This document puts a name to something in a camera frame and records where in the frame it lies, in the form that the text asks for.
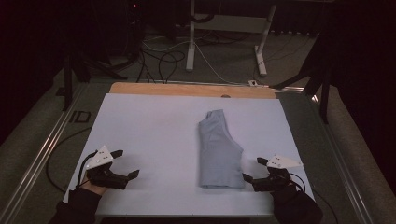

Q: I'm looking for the dark computer tower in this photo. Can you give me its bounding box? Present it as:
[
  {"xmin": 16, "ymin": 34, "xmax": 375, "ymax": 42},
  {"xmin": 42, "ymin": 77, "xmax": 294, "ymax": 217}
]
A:
[{"xmin": 122, "ymin": 0, "xmax": 147, "ymax": 59}]

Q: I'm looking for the person's right hand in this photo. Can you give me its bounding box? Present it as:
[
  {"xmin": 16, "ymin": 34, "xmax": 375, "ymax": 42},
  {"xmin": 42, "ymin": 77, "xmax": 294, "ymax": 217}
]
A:
[{"xmin": 270, "ymin": 184, "xmax": 300, "ymax": 203}]

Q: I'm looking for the black looped floor cable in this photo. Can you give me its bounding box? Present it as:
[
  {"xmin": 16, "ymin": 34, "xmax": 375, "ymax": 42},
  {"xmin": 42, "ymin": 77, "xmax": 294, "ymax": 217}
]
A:
[{"xmin": 135, "ymin": 49, "xmax": 187, "ymax": 84}]

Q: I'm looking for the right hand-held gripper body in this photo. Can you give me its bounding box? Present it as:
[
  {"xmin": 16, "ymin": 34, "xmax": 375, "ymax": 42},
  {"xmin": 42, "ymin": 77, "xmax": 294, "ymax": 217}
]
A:
[{"xmin": 252, "ymin": 154, "xmax": 304, "ymax": 192}]

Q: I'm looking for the white floor cable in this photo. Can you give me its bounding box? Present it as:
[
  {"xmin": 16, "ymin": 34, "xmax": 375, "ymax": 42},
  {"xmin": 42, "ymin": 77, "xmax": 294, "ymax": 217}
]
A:
[{"xmin": 142, "ymin": 35, "xmax": 251, "ymax": 86}]

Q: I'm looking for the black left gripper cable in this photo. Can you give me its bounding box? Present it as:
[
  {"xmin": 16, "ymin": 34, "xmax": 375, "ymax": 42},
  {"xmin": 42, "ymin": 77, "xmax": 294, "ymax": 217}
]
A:
[{"xmin": 46, "ymin": 125, "xmax": 98, "ymax": 193}]

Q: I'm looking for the aluminium floor rail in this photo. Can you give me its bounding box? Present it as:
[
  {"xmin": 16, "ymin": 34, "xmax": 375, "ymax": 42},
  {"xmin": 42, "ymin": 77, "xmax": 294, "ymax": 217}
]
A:
[
  {"xmin": 0, "ymin": 83, "xmax": 89, "ymax": 224},
  {"xmin": 311, "ymin": 92, "xmax": 379, "ymax": 224}
]

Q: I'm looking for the white table mat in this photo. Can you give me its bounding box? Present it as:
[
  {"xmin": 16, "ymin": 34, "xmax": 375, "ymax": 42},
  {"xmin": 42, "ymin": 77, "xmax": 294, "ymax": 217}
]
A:
[{"xmin": 63, "ymin": 92, "xmax": 316, "ymax": 217}]

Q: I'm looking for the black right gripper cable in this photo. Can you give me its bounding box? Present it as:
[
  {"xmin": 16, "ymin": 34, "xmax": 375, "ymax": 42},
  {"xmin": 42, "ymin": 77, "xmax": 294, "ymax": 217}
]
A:
[{"xmin": 288, "ymin": 172, "xmax": 340, "ymax": 224}]

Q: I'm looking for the person's left hand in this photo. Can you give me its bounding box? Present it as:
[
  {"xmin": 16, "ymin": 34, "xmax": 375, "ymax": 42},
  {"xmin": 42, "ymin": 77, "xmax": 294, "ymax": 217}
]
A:
[{"xmin": 79, "ymin": 179, "xmax": 110, "ymax": 197}]

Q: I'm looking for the black tripod stand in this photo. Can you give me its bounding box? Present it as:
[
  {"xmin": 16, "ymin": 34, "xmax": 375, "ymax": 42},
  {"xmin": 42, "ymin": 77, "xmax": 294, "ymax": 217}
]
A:
[
  {"xmin": 61, "ymin": 50, "xmax": 129, "ymax": 112},
  {"xmin": 270, "ymin": 31, "xmax": 332, "ymax": 124}
]

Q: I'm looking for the light blue ribbed tank top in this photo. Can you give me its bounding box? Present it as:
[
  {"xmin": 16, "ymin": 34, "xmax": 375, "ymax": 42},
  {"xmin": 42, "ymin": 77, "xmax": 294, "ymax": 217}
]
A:
[{"xmin": 198, "ymin": 108, "xmax": 246, "ymax": 189}]

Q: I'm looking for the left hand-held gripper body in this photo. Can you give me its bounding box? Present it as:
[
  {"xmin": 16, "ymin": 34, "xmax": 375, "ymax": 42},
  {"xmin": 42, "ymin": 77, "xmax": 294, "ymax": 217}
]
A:
[{"xmin": 85, "ymin": 145, "xmax": 129, "ymax": 190}]

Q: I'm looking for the white metal desk frame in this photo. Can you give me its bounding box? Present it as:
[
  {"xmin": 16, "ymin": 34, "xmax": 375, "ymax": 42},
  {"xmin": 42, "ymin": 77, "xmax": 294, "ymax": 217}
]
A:
[{"xmin": 185, "ymin": 0, "xmax": 277, "ymax": 77}]

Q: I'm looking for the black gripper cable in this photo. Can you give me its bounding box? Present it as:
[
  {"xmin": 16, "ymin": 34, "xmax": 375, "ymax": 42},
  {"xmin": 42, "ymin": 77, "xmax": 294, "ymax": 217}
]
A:
[
  {"xmin": 288, "ymin": 172, "xmax": 340, "ymax": 224},
  {"xmin": 46, "ymin": 125, "xmax": 98, "ymax": 193}
]

